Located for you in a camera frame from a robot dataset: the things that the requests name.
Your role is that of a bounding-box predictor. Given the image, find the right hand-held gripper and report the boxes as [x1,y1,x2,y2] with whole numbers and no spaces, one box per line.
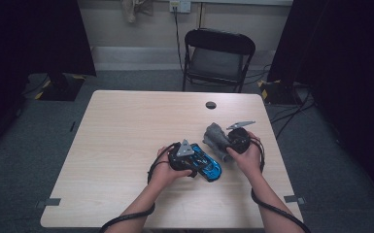
[225,120,256,155]

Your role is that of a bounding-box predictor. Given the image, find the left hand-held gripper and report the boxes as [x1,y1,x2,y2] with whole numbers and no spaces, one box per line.
[168,139,199,179]

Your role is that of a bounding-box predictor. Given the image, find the grey cloth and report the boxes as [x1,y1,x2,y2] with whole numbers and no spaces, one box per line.
[202,122,235,163]

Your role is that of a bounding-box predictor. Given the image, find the blue toy car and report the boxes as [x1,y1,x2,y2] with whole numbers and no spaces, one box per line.
[188,143,223,183]

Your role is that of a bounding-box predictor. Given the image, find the person's right hand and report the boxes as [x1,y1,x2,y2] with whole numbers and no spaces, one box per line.
[226,130,263,181]

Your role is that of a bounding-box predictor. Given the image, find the person's left hand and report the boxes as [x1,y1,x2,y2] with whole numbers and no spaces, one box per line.
[149,146,193,192]

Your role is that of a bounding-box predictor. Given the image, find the black stand base yellow tape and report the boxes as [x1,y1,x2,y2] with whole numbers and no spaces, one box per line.
[33,72,87,102]
[256,79,303,107]

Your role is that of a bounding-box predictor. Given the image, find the grey tape strip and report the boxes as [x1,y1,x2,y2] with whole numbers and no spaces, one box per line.
[34,197,62,210]
[283,194,307,205]

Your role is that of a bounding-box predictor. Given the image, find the black folding chair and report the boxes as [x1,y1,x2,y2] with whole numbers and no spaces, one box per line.
[182,27,256,94]

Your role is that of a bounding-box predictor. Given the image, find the dark curtain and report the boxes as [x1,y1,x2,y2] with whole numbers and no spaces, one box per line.
[0,0,97,163]
[266,0,374,208]

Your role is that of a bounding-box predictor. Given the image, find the beige hanging bag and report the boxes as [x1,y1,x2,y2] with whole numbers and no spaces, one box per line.
[119,0,154,24]

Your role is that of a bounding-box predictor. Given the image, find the black floor cables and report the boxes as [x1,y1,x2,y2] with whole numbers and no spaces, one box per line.
[244,63,316,141]

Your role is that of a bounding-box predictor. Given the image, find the right hand-held gripper black cable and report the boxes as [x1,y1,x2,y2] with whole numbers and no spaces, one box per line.
[249,135,313,233]

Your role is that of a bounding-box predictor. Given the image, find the hand-held gripper black cable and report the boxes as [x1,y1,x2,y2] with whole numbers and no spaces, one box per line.
[249,135,313,233]
[99,142,181,233]

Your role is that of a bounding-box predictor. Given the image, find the left hand-held gripper black cable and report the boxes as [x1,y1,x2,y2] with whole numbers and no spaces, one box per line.
[99,142,181,233]

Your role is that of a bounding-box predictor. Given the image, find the black wall socket cable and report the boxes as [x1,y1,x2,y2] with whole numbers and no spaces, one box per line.
[173,6,186,74]

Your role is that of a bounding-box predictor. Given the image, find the white wall socket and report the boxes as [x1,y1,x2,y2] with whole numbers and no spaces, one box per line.
[169,0,192,15]

